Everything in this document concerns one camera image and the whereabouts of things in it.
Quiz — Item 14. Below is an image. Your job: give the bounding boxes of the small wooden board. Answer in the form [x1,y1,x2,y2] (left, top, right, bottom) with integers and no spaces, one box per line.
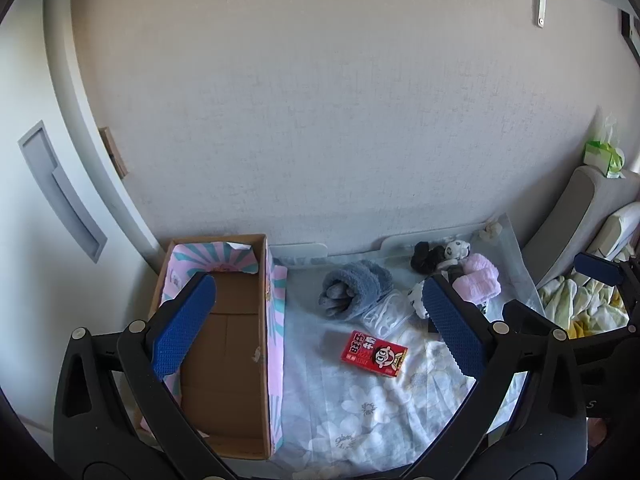
[98,126,129,179]

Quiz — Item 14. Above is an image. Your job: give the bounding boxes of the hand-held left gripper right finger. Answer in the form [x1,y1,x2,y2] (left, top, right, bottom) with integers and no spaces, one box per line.
[400,274,588,480]

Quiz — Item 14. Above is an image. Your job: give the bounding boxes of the floral light blue cloth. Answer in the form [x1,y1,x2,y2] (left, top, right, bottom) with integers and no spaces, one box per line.
[270,212,546,480]

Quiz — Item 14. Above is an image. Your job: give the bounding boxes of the clear plastic bag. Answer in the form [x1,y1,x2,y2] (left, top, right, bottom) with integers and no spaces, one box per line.
[361,290,416,338]

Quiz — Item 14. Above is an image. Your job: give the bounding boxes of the yellow-green blanket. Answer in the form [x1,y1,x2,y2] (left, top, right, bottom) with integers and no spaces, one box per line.
[537,260,632,341]

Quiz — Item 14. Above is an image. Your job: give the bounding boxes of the grey fuzzy socks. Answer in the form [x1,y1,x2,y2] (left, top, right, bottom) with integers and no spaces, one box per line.
[318,260,396,321]

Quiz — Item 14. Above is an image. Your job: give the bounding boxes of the white pillow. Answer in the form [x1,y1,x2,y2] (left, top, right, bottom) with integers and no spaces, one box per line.
[585,202,640,261]

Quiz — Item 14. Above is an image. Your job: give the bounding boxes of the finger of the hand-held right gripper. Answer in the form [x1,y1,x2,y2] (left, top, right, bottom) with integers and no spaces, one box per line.
[573,251,640,311]

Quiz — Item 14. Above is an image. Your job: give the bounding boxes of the grey recessed door handle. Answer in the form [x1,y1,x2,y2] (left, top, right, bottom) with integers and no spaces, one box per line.
[18,120,108,263]

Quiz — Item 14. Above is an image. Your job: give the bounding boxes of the pink fluffy sock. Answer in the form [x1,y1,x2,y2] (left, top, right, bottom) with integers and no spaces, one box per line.
[452,253,502,306]

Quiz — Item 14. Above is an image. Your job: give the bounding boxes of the printed cardboard box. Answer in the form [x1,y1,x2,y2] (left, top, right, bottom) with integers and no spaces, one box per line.
[135,232,289,461]

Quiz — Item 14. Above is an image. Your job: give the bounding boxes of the grey sofa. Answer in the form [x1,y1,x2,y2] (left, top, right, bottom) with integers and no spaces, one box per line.
[522,165,640,288]

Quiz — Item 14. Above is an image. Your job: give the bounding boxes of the red drink carton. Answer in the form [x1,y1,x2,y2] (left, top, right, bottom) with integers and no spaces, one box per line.
[341,330,409,378]

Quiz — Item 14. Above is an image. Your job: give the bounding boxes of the black scrunchie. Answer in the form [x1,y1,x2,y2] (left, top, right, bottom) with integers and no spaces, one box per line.
[411,241,446,276]

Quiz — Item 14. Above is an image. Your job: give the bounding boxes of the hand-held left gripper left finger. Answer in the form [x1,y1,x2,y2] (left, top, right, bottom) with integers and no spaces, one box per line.
[52,271,241,480]

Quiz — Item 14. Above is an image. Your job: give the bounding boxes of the green tissue pack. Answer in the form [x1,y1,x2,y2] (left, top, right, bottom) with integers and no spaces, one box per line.
[584,115,626,178]

